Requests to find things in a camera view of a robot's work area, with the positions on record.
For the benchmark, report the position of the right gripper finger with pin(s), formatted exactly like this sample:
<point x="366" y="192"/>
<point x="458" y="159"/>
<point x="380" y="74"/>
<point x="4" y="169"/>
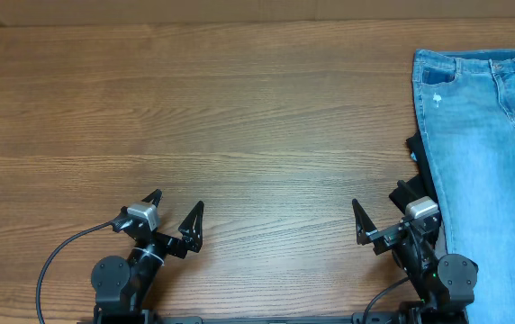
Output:
<point x="405" y="194"/>
<point x="365" y="228"/>

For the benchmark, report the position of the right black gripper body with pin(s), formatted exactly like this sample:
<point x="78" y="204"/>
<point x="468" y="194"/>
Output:
<point x="393" y="232"/>

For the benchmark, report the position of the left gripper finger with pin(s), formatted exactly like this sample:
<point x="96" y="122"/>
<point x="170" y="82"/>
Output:
<point x="154" y="198"/>
<point x="191" y="228"/>

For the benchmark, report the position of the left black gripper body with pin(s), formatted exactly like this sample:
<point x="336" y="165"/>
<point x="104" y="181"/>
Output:
<point x="169" y="245"/>

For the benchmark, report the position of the light blue denim jeans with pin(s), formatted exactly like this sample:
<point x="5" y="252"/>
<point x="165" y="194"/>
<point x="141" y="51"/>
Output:
<point x="465" y="108"/>

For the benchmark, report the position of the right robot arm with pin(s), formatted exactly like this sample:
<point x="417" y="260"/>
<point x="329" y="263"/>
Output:
<point x="445" y="284"/>

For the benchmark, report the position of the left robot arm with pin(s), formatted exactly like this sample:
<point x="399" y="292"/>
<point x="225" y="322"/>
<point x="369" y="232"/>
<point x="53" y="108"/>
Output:
<point x="122" y="284"/>

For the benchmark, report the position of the black garment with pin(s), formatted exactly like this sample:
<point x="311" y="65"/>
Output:
<point x="422" y="183"/>

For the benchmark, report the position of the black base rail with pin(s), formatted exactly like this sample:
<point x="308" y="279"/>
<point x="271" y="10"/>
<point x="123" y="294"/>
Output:
<point x="275" y="320"/>

